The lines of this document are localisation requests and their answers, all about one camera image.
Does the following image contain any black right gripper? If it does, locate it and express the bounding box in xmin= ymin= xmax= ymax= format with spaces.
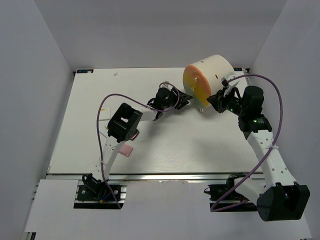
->
xmin=206 ymin=86 xmax=247 ymax=117

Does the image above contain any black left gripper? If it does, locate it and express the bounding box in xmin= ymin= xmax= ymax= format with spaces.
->
xmin=161 ymin=86 xmax=192 ymax=110

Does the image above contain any orange top drawer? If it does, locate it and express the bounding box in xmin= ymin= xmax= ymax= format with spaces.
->
xmin=183 ymin=65 xmax=211 ymax=97

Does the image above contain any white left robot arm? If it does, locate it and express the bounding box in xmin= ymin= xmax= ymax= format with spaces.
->
xmin=96 ymin=85 xmax=193 ymax=183

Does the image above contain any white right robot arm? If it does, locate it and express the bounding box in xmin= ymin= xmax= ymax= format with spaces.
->
xmin=207 ymin=86 xmax=310 ymax=222

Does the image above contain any pink square makeup sponge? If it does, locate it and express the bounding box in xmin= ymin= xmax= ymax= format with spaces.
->
xmin=118 ymin=144 xmax=133 ymax=158

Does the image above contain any green bottom drawer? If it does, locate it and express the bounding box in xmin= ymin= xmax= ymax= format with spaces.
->
xmin=183 ymin=83 xmax=207 ymax=109

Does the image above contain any round cream drawer organizer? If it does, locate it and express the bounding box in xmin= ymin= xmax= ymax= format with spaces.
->
xmin=189 ymin=54 xmax=235 ymax=111

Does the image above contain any black square compact case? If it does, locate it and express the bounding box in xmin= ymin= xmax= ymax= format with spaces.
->
xmin=132 ymin=129 xmax=140 ymax=140

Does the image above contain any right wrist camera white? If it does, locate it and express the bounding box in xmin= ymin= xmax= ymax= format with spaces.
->
xmin=221 ymin=72 xmax=239 ymax=97

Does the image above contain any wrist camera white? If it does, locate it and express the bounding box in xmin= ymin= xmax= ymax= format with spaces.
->
xmin=159 ymin=81 xmax=173 ymax=88
xmin=221 ymin=72 xmax=239 ymax=97

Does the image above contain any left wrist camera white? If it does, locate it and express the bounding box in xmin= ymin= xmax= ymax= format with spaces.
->
xmin=159 ymin=81 xmax=173 ymax=88

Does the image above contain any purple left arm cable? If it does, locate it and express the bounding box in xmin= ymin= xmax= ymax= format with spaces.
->
xmin=96 ymin=81 xmax=181 ymax=210

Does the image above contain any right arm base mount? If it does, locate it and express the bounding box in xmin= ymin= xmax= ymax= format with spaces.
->
xmin=204 ymin=173 xmax=258 ymax=213

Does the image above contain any aluminium table front rail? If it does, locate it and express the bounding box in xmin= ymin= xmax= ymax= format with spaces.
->
xmin=44 ymin=172 xmax=271 ymax=182

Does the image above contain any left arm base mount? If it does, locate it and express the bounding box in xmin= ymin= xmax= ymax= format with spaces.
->
xmin=73 ymin=174 xmax=127 ymax=210

